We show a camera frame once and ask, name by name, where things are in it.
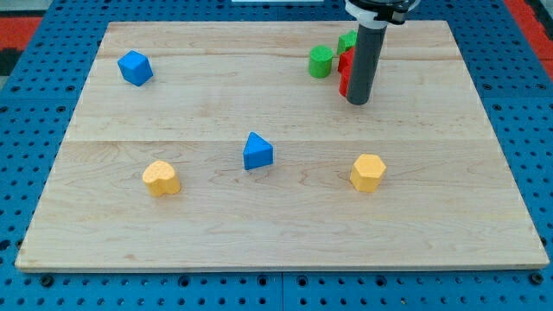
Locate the green star block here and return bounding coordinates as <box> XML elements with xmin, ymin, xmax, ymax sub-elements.
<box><xmin>336</xmin><ymin>30</ymin><xmax>357</xmax><ymax>55</ymax></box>

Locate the green cylinder block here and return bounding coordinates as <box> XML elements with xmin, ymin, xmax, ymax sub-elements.
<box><xmin>308</xmin><ymin>45</ymin><xmax>334</xmax><ymax>79</ymax></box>

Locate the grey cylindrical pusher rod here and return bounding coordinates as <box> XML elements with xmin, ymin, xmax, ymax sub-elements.
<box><xmin>346</xmin><ymin>25</ymin><xmax>386</xmax><ymax>105</ymax></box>

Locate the blue triangle block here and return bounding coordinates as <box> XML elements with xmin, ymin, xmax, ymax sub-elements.
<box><xmin>243</xmin><ymin>132</ymin><xmax>274</xmax><ymax>170</ymax></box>

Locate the black white robot arm flange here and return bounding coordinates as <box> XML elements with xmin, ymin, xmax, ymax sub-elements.
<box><xmin>345</xmin><ymin>0</ymin><xmax>421</xmax><ymax>29</ymax></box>

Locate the wooden board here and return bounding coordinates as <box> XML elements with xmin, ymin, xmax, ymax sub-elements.
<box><xmin>15</xmin><ymin>20</ymin><xmax>550</xmax><ymax>273</ymax></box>

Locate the red block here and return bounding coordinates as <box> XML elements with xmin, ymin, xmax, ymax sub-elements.
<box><xmin>337</xmin><ymin>48</ymin><xmax>355</xmax><ymax>73</ymax></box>
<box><xmin>339</xmin><ymin>66</ymin><xmax>351</xmax><ymax>97</ymax></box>

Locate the red lower block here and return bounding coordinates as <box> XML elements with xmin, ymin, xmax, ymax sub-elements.
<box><xmin>339</xmin><ymin>66</ymin><xmax>351</xmax><ymax>97</ymax></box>

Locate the red upper block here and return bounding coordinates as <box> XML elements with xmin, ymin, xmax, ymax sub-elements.
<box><xmin>337</xmin><ymin>48</ymin><xmax>355</xmax><ymax>73</ymax></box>

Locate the blue cube block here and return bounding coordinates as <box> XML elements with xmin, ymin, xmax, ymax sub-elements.
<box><xmin>118</xmin><ymin>50</ymin><xmax>153</xmax><ymax>86</ymax></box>

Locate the yellow heart block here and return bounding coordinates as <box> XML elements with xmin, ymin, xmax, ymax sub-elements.
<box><xmin>142</xmin><ymin>160</ymin><xmax>181</xmax><ymax>197</ymax></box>

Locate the yellow hexagon block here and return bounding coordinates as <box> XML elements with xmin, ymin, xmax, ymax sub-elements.
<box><xmin>350</xmin><ymin>154</ymin><xmax>386</xmax><ymax>193</ymax></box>

